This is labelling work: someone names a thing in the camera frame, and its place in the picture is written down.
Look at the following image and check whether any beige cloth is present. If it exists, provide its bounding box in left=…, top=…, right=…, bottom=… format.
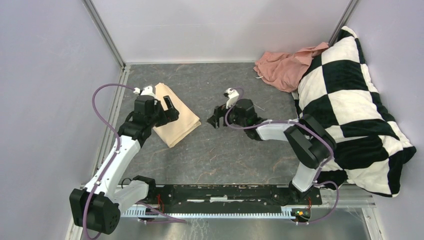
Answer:
left=153, top=82, right=201, bottom=148

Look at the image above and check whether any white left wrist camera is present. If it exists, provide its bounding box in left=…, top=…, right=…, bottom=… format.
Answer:
left=133, top=85, right=157, bottom=99

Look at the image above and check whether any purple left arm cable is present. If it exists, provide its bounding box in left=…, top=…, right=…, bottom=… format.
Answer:
left=81, top=83, right=186, bottom=240

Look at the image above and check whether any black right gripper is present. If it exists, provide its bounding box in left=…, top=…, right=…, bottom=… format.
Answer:
left=206, top=98, right=247, bottom=130

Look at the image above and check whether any pink crumpled cloth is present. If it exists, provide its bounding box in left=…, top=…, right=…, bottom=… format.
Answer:
left=253, top=42, right=329, bottom=93

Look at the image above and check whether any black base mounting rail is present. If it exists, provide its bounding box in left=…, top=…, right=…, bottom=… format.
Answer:
left=142, top=184, right=323, bottom=214

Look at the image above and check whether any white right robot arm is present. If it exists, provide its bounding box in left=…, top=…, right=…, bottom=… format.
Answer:
left=207, top=98, right=336, bottom=204

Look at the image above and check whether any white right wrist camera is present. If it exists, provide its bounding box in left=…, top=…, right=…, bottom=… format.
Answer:
left=224, top=88, right=240, bottom=109

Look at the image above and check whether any black white checkered pillow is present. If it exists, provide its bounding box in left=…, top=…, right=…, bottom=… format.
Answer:
left=292, top=26, right=417, bottom=198

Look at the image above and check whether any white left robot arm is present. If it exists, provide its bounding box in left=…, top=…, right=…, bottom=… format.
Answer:
left=69, top=94, right=180, bottom=235

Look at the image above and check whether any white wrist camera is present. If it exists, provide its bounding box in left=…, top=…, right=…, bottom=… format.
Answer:
left=224, top=88, right=240, bottom=109
left=133, top=85, right=157, bottom=99

